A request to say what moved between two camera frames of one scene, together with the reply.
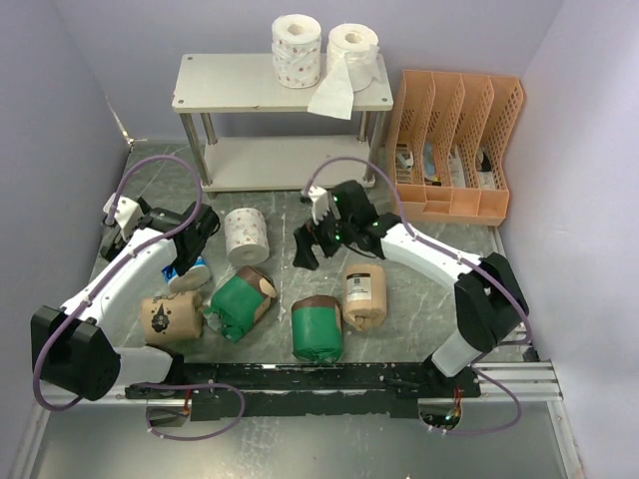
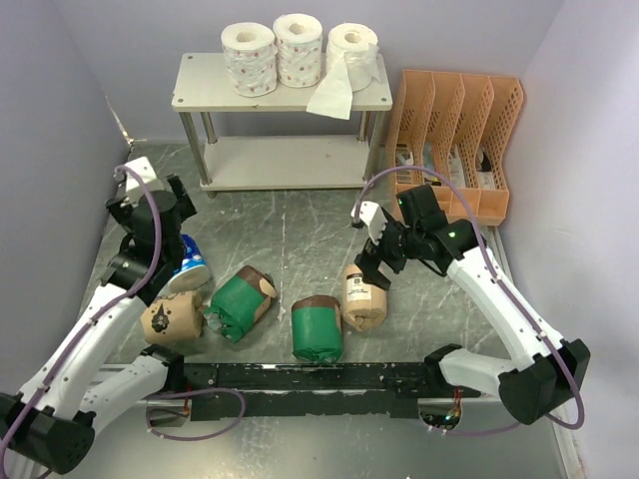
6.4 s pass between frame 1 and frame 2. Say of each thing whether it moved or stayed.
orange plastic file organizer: stayed
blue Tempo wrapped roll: stayed
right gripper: moved
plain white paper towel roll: stayed
